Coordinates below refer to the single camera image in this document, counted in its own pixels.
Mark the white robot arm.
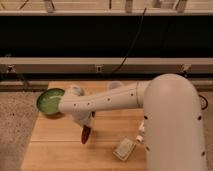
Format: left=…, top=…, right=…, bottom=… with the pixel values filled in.
left=59, top=74, right=208, bottom=171

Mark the green ceramic bowl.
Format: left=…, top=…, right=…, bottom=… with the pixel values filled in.
left=36, top=88, right=65, bottom=115

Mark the translucent plastic cup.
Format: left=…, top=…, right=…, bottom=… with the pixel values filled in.
left=108, top=81, right=123, bottom=90

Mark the clear plastic bottle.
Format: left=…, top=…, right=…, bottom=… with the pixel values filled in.
left=136, top=121, right=145, bottom=143

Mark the black hanging cable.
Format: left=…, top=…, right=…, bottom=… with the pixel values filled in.
left=111, top=7, right=148, bottom=74

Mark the grey metal rail beam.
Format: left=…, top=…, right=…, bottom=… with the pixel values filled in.
left=0, top=57, right=213, bottom=74

